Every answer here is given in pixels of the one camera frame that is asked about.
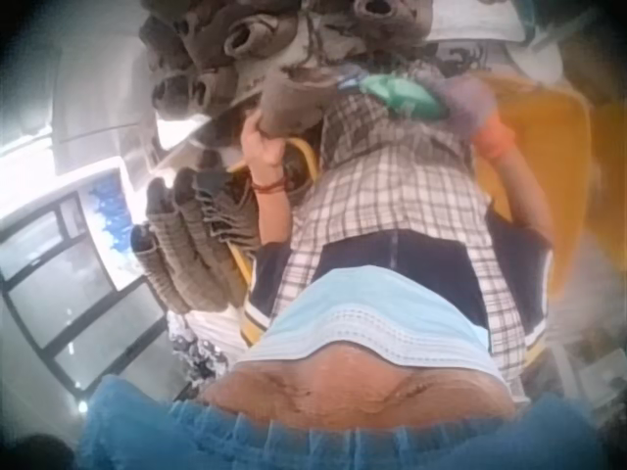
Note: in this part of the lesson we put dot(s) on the person's left hand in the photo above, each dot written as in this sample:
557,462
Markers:
264,152

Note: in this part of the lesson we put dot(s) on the white board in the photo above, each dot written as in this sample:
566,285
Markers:
470,17

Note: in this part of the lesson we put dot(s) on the blue and white patterned sheet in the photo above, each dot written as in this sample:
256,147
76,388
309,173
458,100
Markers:
110,220

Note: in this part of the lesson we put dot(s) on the pile of rolled brown cloths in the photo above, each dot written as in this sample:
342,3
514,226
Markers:
220,44

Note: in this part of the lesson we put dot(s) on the green plastic hand tool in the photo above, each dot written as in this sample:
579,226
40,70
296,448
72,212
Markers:
406,95

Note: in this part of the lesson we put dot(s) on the brown knitted cloth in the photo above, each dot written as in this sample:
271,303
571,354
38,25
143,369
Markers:
294,100

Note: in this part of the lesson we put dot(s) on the black framed glass panels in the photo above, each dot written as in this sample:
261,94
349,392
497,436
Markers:
63,294

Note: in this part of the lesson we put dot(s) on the black and white patterned cloth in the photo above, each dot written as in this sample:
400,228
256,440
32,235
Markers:
198,345

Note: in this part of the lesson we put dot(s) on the orange plastic crate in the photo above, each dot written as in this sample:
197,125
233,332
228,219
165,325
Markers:
548,161

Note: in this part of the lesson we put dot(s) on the person's right hand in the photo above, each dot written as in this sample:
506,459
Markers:
470,103

